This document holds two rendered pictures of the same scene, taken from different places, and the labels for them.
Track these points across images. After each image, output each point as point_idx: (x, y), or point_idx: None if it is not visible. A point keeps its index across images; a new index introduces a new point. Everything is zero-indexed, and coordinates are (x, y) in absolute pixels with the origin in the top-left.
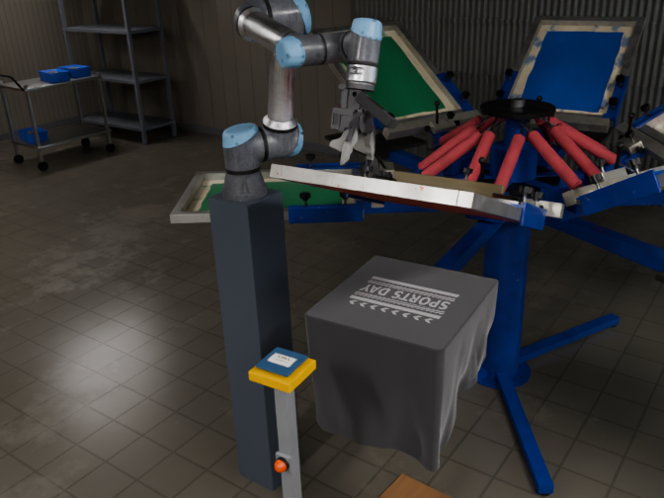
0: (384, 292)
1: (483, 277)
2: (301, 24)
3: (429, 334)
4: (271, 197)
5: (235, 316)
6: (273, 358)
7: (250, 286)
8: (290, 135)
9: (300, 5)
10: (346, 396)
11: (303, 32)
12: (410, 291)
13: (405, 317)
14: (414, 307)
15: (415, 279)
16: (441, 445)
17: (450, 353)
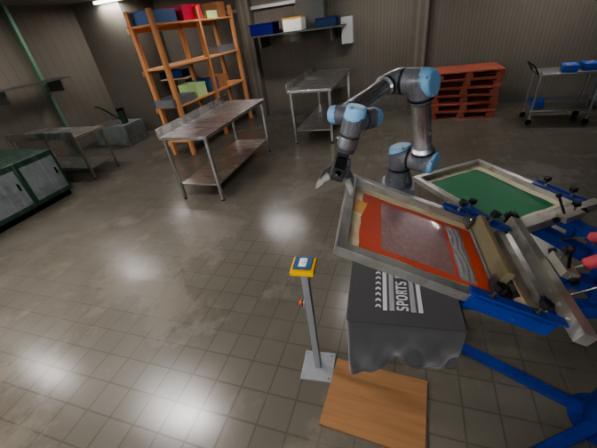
0: (398, 277)
1: (463, 321)
2: (420, 90)
3: (362, 309)
4: (402, 190)
5: None
6: (303, 259)
7: None
8: (420, 160)
9: (422, 76)
10: None
11: (425, 95)
12: (409, 288)
13: (374, 294)
14: (389, 295)
15: None
16: (367, 369)
17: (359, 327)
